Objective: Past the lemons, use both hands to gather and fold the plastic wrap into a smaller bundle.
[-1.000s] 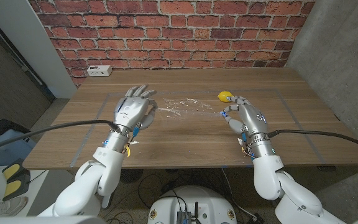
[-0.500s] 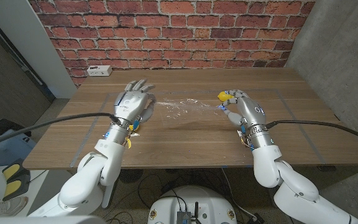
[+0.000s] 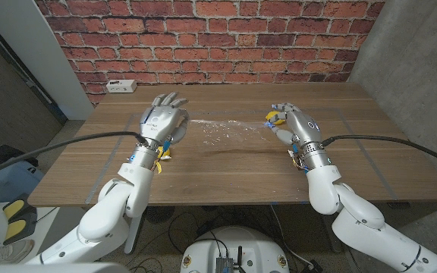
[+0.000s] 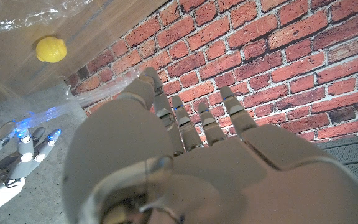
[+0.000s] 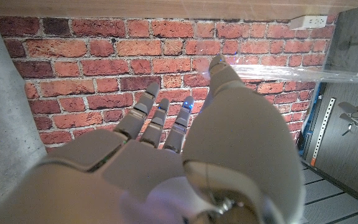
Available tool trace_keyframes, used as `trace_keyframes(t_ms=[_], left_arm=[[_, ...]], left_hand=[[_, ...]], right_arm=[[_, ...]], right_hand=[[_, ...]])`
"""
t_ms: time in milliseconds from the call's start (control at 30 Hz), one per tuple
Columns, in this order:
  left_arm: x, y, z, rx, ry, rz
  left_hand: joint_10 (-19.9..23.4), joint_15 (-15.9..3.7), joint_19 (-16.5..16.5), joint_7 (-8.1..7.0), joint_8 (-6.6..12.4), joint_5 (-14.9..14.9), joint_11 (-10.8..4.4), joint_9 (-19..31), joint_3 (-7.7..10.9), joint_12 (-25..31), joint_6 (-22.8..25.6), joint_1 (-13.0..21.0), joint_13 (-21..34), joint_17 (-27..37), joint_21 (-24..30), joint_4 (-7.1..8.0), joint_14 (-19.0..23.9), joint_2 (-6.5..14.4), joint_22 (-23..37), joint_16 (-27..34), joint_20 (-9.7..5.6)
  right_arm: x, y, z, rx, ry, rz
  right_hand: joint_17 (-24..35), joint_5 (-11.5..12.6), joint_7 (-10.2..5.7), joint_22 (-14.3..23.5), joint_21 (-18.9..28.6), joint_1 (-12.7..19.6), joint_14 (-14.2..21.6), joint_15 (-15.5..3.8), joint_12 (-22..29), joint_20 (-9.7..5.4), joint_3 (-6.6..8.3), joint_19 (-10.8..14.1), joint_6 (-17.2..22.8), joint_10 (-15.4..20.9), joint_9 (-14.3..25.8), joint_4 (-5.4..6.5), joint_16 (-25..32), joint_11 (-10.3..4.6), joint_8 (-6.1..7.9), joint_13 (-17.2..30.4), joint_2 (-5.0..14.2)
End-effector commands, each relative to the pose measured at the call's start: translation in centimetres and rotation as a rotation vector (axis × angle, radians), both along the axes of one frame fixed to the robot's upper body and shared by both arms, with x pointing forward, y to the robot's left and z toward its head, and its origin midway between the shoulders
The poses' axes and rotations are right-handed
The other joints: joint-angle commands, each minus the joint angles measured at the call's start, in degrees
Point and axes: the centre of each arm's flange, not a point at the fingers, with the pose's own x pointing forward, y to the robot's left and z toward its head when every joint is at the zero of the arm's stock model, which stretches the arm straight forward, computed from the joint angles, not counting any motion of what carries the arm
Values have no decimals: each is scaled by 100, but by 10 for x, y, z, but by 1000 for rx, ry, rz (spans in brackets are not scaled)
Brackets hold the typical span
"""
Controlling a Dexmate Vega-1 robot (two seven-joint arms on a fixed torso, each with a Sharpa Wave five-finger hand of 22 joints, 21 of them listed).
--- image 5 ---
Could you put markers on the red brick print backdrop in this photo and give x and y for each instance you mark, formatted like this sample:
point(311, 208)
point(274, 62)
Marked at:
point(104, 62)

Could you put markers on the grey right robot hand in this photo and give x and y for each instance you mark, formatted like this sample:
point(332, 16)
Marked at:
point(135, 171)

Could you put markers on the dark wood-grain door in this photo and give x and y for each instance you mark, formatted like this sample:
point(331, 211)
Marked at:
point(346, 155)

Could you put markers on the clear plastic wrap sheet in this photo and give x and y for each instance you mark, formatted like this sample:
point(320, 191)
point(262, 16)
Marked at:
point(291, 74)

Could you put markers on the white power strip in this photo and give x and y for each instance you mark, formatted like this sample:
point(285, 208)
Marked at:
point(308, 22)

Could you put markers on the white perforated strip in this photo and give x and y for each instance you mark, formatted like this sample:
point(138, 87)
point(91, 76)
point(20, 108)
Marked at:
point(323, 130)

